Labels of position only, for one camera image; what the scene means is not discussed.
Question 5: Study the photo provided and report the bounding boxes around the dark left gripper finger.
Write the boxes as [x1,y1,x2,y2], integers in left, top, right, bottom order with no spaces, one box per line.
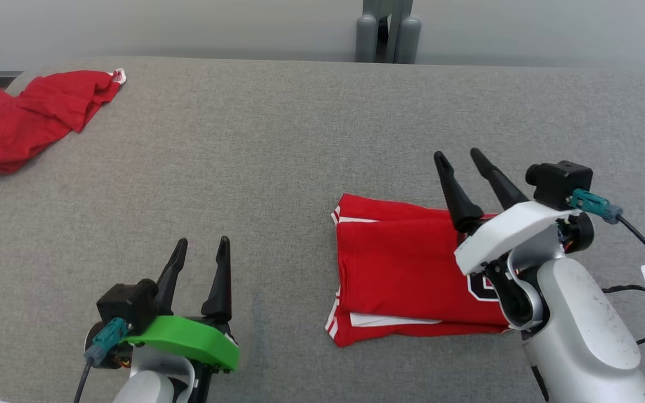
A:
[201,236,233,325]
[156,238,189,316]

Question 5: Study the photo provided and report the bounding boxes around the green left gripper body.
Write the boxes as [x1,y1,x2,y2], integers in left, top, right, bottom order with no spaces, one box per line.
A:
[86,315,240,373]

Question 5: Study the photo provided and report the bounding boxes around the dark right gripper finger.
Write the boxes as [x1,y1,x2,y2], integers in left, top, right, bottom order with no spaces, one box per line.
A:
[433,151,485,233]
[470,148,530,211]

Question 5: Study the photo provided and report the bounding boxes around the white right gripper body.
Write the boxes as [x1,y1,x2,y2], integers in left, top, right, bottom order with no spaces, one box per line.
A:
[454,200,595,277]

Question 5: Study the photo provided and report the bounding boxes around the red white basketball jersey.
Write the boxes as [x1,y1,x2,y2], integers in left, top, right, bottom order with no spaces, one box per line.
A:
[325,193,525,348]

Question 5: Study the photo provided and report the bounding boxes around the red basketball shorts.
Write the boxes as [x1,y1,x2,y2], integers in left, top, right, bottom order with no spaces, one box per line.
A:
[0,68,127,182]

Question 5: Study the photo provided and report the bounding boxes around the left cable with teal plug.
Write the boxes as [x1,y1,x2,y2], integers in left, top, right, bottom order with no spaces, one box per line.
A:
[73,317,132,403]

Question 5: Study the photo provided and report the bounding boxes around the cable with teal plug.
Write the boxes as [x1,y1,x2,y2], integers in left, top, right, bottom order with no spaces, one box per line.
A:
[73,317,132,403]
[571,189,645,345]

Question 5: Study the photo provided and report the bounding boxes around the right cable with teal plug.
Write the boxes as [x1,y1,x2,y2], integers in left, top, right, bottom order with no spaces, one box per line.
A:
[571,189,645,345]

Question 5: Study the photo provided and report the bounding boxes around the grey metal partition post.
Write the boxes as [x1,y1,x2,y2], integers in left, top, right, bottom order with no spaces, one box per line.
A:
[355,0,422,64]

